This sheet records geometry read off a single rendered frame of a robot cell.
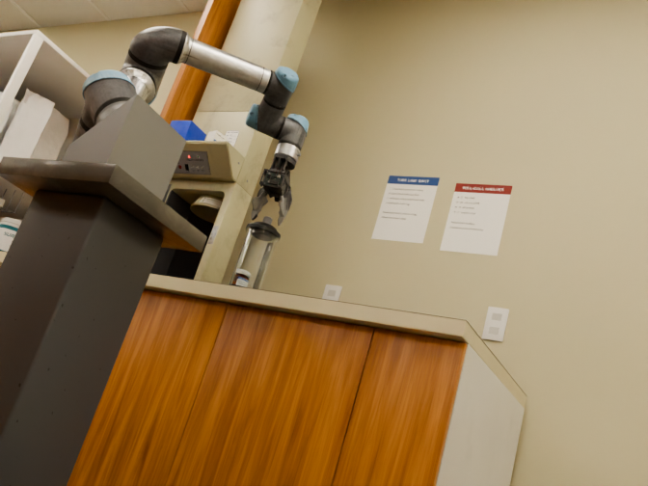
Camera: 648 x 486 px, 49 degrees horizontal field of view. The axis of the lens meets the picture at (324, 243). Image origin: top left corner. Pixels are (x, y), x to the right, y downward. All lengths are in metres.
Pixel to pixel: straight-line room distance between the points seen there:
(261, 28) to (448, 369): 1.75
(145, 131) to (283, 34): 1.38
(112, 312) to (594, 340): 1.47
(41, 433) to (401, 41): 2.29
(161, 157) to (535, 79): 1.66
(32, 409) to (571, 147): 1.95
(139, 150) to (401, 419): 0.82
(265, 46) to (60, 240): 1.60
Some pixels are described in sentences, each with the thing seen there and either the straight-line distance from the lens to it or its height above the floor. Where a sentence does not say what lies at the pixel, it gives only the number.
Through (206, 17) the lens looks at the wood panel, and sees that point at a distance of 3.02.
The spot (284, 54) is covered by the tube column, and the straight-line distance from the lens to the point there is 2.79.
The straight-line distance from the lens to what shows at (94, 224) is 1.42.
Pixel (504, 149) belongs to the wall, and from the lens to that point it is 2.69.
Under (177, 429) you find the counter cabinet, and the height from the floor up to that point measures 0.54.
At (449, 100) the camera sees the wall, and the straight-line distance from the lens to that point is 2.89.
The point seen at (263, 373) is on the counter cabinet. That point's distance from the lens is 1.83.
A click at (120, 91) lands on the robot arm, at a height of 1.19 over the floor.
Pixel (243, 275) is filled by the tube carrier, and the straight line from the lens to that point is 2.06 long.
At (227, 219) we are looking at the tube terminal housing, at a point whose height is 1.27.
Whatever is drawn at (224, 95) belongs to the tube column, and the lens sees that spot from 2.81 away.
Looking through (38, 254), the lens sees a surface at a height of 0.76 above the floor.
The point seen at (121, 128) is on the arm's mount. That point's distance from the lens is 1.51.
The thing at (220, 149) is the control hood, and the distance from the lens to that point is 2.51.
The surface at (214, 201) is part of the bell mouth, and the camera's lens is 2.60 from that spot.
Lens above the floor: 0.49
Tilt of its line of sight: 19 degrees up
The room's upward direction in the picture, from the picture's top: 17 degrees clockwise
